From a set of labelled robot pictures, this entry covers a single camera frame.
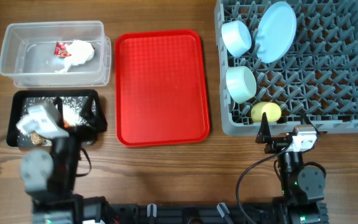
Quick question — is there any small light blue bowl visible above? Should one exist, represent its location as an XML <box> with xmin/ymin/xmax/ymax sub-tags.
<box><xmin>221</xmin><ymin>21</ymin><xmax>252</xmax><ymax>57</ymax></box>

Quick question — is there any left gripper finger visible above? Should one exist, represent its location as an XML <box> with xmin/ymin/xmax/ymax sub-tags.
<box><xmin>80</xmin><ymin>91</ymin><xmax>108</xmax><ymax>132</ymax></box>
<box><xmin>53</xmin><ymin>97</ymin><xmax>63</xmax><ymax>123</ymax></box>

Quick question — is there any red serving tray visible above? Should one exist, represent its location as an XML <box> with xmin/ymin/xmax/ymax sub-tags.
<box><xmin>114</xmin><ymin>29</ymin><xmax>210</xmax><ymax>147</ymax></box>

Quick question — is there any clear plastic bin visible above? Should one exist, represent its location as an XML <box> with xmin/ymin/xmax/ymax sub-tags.
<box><xmin>0</xmin><ymin>21</ymin><xmax>112</xmax><ymax>88</ymax></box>

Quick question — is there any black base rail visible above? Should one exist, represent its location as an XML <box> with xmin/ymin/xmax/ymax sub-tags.
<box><xmin>82</xmin><ymin>202</ymin><xmax>329</xmax><ymax>224</ymax></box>

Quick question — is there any red snack wrapper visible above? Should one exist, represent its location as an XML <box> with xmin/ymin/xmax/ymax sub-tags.
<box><xmin>54</xmin><ymin>42</ymin><xmax>71</xmax><ymax>58</ymax></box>

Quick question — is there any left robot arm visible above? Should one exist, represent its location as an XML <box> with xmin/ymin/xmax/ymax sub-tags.
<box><xmin>16</xmin><ymin>91</ymin><xmax>117</xmax><ymax>223</ymax></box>

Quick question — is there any orange carrot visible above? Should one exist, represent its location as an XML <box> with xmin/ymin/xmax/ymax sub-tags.
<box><xmin>63</xmin><ymin>121</ymin><xmax>69</xmax><ymax>128</ymax></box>

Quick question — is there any brown food scrap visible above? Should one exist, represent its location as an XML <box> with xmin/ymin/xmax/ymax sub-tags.
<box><xmin>30</xmin><ymin>132</ymin><xmax>47</xmax><ymax>146</ymax></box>

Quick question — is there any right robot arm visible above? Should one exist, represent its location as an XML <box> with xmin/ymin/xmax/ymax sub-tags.
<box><xmin>255</xmin><ymin>113</ymin><xmax>328</xmax><ymax>223</ymax></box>

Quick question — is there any white tissue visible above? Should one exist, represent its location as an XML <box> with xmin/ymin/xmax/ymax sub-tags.
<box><xmin>56</xmin><ymin>40</ymin><xmax>95</xmax><ymax>73</ymax></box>

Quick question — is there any yellow cup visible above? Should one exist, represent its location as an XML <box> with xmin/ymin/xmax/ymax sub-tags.
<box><xmin>251</xmin><ymin>102</ymin><xmax>282</xmax><ymax>123</ymax></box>

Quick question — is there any green bowl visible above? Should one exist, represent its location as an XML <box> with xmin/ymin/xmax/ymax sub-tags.
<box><xmin>226</xmin><ymin>66</ymin><xmax>257</xmax><ymax>103</ymax></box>

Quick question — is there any black waste tray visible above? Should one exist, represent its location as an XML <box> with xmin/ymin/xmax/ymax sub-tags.
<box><xmin>6</xmin><ymin>89</ymin><xmax>95</xmax><ymax>148</ymax></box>

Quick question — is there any grey dishwasher rack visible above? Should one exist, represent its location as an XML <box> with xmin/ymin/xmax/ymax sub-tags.
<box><xmin>214</xmin><ymin>1</ymin><xmax>358</xmax><ymax>136</ymax></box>

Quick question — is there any white rice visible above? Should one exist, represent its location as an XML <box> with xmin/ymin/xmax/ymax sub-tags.
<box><xmin>20</xmin><ymin>96</ymin><xmax>87</xmax><ymax>126</ymax></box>

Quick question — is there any large light blue plate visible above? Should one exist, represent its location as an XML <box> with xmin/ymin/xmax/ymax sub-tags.
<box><xmin>255</xmin><ymin>1</ymin><xmax>297</xmax><ymax>63</ymax></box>

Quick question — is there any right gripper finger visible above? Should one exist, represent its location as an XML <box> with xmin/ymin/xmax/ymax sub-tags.
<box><xmin>255</xmin><ymin>112</ymin><xmax>272</xmax><ymax>144</ymax></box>
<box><xmin>300</xmin><ymin>111</ymin><xmax>320</xmax><ymax>134</ymax></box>

